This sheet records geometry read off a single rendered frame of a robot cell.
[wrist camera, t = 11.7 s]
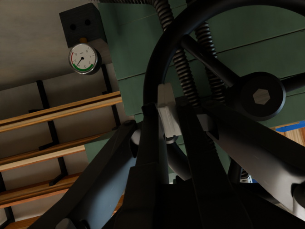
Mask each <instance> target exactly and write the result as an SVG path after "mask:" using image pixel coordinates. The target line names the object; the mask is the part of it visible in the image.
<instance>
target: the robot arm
mask: <svg viewBox="0 0 305 229"><path fill-rule="evenodd" d="M141 109H142V112H143V116H144V118H143V121H141V122H138V123H136V121H135V120H133V119H132V120H127V121H125V122H124V123H122V124H121V125H120V127H119V128H118V129H117V130H116V132H115V133H114V134H113V135H112V137H111V138H110V139H109V140H108V141H107V143H106V144H105V145H104V147H103V148H102V149H101V150H100V151H99V152H98V154H97V155H96V156H95V157H94V159H93V160H92V161H91V162H90V164H89V165H88V166H87V167H86V169H85V170H84V171H83V172H82V174H81V175H80V176H79V177H78V178H77V179H76V181H75V182H74V183H73V184H72V186H71V187H70V188H69V189H68V191H67V192H66V193H65V194H64V196H63V197H62V198H61V199H60V200H59V201H58V202H57V203H55V204H54V205H53V206H52V207H51V208H50V209H49V210H47V211H46V212H45V213H44V214H43V215H41V216H40V217H39V218H38V219H37V220H36V221H34V222H33V223H32V224H31V225H30V226H29V227H28V228H27V229H305V147H304V146H302V145H300V144H299V143H297V142H295V141H293V140H291V139H289V138H287V137H285V136H283V135H281V134H279V133H277V132H275V131H274V130H272V129H270V128H268V127H266V126H264V125H262V124H260V123H258V122H256V121H255V120H253V119H251V118H249V117H247V116H245V115H243V114H241V113H239V112H237V111H236V110H234V109H232V108H230V107H228V106H226V105H224V104H222V103H220V102H218V101H216V100H208V101H206V102H204V103H202V107H201V108H194V107H193V106H192V104H190V102H189V100H188V98H187V96H180V97H176V98H174V94H173V90H172V85H171V83H170V82H166V83H165V84H159V85H158V95H157V103H148V104H145V105H143V106H142V107H141ZM204 131H206V133H207V135H208V136H209V137H210V138H211V139H212V140H213V141H215V142H216V143H217V144H218V145H219V146H220V147H221V148H222V149H223V150H224V151H225V152H226V153H227V154H228V155H229V156H231V157H232V158H233V159H234V160H235V161H236V162H237V163H238V164H239V165H240V166H241V167H242V168H243V169H244V170H245V171H246V172H247V173H248V174H249V175H250V176H251V177H253V178H254V179H255V180H256V181H257V182H258V183H259V184H260V185H261V186H262V187H263V188H264V189H265V190H266V191H268V192H269V193H270V194H271V195H272V196H273V197H274V198H275V199H276V200H277V201H279V202H280V203H281V204H282V205H283V206H285V207H286V208H287V209H288V210H290V211H291V212H293V214H291V213H289V212H287V211H285V210H284V209H282V208H280V207H278V206H276V205H275V204H273V203H271V202H269V201H267V200H265V199H264V198H262V197H260V196H258V195H256V194H255V193H253V192H251V191H249V190H247V189H245V188H243V187H242V186H240V185H238V184H235V183H233V182H231V181H230V180H229V178H228V176H227V174H226V172H225V170H224V168H223V166H222V164H221V161H220V159H219V157H218V155H217V153H216V151H215V150H212V148H211V146H210V144H209V141H208V139H207V137H206V135H205V132H204ZM173 135H176V136H178V135H182V136H183V140H184V144H185V149H186V153H187V159H188V163H189V168H190V172H191V177H192V178H190V179H187V180H185V181H182V182H180V183H178V184H169V176H168V163H167V145H166V137H167V138H169V137H173ZM125 188H126V189H125ZM124 189H125V193H124V198H123V204H122V206H121V207H120V208H119V209H118V210H117V211H116V213H115V214H114V215H113V216H112V214H113V212H114V210H115V208H116V206H117V204H118V202H119V200H120V198H121V196H122V194H123V192H124ZM111 216H112V217H111Z"/></svg>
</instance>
